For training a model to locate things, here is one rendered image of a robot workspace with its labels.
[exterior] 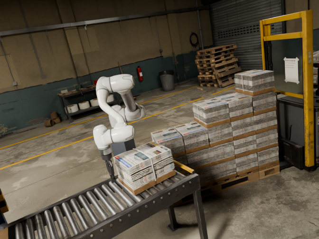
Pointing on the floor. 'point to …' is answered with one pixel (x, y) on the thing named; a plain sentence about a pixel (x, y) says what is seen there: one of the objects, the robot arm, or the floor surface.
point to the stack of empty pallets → (211, 53)
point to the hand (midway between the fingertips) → (112, 178)
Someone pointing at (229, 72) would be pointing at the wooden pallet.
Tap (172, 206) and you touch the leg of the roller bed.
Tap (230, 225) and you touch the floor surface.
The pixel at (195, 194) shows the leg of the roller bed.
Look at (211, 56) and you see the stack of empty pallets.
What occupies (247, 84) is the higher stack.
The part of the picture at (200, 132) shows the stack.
